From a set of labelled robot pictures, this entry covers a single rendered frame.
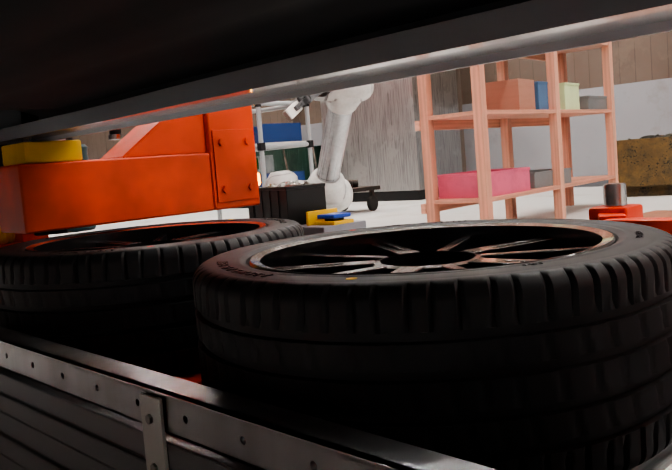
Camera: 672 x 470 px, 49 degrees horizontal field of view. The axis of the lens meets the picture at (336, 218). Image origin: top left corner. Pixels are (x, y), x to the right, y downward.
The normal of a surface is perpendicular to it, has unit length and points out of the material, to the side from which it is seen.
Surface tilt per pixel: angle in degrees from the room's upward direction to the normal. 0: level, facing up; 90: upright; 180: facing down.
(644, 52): 90
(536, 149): 90
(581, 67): 90
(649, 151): 90
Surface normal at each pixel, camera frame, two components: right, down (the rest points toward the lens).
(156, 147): 0.70, 0.00
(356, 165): -0.67, 0.11
